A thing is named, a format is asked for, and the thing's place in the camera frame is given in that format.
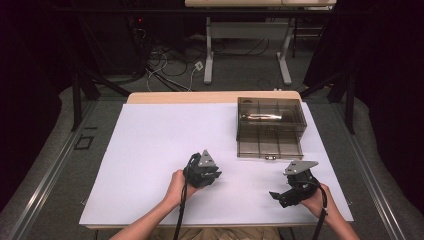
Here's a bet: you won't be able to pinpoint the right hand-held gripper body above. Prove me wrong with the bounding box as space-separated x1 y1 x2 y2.
283 160 320 201

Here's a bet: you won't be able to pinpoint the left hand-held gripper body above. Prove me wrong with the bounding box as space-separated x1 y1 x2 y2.
183 149 220 189

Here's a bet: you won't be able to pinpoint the smoky transparent drawer cabinet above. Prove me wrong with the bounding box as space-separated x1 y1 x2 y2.
236 97 308 142

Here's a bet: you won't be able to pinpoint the person's left hand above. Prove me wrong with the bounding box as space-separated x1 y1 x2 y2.
165 169 201 210

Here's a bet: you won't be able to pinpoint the person's right hand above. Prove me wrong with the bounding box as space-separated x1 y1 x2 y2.
299 183 335 220

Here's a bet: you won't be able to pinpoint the white table mat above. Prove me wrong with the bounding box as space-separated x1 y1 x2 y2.
79 102 354 226

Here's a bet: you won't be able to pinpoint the person's beige trousers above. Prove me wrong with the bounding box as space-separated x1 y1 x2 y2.
148 227 283 240

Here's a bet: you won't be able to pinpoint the wooden table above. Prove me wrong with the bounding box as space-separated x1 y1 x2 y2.
79 90 354 230

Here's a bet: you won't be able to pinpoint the black metal stand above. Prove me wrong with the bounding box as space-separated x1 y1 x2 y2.
299 71 356 135
70 71 132 133

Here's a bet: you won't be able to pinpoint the white desk with beige top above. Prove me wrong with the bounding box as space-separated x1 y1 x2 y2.
184 0 338 86

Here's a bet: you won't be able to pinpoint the right hand-held gripper cable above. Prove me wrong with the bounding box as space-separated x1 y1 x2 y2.
299 180 330 240

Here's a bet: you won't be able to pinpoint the hand-held gripper cable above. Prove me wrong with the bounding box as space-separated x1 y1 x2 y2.
299 180 330 240
172 153 201 240

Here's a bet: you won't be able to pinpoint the left hand-held gripper cable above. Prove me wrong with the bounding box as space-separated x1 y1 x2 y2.
172 153 201 240

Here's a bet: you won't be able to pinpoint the aluminium floor rail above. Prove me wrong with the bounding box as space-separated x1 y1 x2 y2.
6 100 99 240
331 102 407 240

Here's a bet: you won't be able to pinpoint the bundle of floor cables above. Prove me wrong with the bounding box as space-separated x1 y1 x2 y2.
131 28 209 93

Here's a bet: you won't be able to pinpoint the black chair frame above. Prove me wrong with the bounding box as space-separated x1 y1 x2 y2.
291 18 327 60

